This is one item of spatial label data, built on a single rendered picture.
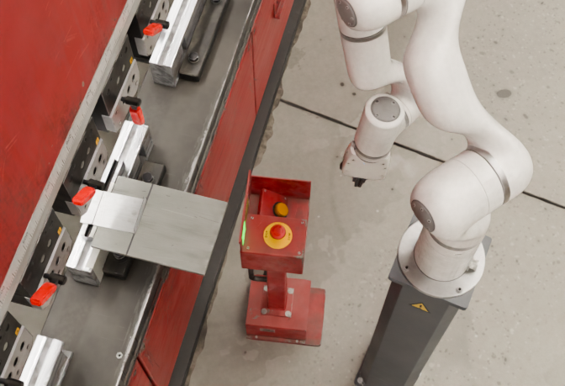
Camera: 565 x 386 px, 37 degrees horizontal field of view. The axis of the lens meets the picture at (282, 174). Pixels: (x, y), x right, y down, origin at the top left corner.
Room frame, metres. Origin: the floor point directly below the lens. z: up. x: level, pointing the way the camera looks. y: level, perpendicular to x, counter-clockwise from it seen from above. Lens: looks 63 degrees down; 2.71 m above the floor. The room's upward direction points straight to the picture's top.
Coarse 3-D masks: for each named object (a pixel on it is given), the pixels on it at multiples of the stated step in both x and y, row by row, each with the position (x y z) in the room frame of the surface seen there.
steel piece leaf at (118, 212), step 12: (108, 204) 0.80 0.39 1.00; (120, 204) 0.80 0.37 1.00; (132, 204) 0.80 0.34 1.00; (144, 204) 0.80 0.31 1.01; (96, 216) 0.77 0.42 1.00; (108, 216) 0.77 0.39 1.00; (120, 216) 0.77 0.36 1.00; (132, 216) 0.77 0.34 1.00; (120, 228) 0.74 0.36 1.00; (132, 228) 0.74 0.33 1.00
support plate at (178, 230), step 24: (120, 192) 0.83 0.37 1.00; (144, 192) 0.83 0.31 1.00; (168, 192) 0.83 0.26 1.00; (144, 216) 0.77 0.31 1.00; (168, 216) 0.77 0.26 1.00; (192, 216) 0.77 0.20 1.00; (216, 216) 0.77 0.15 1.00; (96, 240) 0.71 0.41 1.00; (120, 240) 0.71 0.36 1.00; (144, 240) 0.71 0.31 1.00; (168, 240) 0.71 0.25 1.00; (192, 240) 0.71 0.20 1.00; (168, 264) 0.66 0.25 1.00; (192, 264) 0.66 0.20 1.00
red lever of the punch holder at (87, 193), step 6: (84, 180) 0.73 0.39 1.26; (90, 180) 0.73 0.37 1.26; (96, 180) 0.73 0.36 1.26; (90, 186) 0.71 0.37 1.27; (96, 186) 0.71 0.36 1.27; (102, 186) 0.72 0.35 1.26; (78, 192) 0.69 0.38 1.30; (84, 192) 0.69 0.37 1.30; (90, 192) 0.69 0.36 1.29; (72, 198) 0.67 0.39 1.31; (78, 198) 0.66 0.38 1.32; (84, 198) 0.67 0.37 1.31; (90, 198) 0.68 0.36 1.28; (78, 204) 0.66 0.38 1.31
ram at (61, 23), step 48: (0, 0) 0.74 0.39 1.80; (48, 0) 0.83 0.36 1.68; (96, 0) 0.96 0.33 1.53; (0, 48) 0.70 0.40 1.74; (48, 48) 0.79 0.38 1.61; (96, 48) 0.91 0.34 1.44; (0, 96) 0.66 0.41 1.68; (48, 96) 0.75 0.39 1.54; (96, 96) 0.86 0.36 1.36; (0, 144) 0.61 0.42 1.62; (48, 144) 0.70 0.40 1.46; (0, 192) 0.56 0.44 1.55; (0, 240) 0.51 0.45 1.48; (0, 288) 0.46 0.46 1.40
